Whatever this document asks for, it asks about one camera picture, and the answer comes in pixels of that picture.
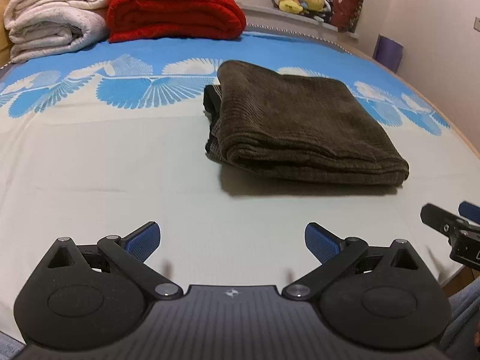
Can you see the white folded quilt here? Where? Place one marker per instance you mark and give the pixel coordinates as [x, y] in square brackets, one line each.
[48, 32]

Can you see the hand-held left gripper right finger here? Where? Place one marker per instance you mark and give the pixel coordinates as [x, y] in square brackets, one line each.
[320, 242]

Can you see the brown knitted towel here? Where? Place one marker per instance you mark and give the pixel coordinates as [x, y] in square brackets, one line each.
[300, 127]

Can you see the wooden headboard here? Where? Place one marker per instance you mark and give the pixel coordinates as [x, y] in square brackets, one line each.
[2, 45]

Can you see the red folded blanket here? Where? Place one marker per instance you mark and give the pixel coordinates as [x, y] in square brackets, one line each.
[172, 11]

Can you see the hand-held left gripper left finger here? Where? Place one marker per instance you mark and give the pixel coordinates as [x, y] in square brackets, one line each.
[142, 242]

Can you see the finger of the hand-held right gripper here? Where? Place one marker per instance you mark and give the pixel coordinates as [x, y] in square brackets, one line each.
[437, 217]
[469, 210]

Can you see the person's jeans leg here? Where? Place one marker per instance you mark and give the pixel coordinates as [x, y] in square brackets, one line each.
[463, 318]

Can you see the blue and white printed bedsheet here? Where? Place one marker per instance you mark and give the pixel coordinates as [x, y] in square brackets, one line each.
[112, 165]

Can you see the wall socket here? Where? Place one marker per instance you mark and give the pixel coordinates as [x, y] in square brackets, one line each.
[477, 24]

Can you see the red cushion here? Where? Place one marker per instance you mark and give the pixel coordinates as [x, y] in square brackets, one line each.
[348, 9]

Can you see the purple box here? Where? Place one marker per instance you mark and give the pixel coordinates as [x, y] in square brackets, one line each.
[388, 52]

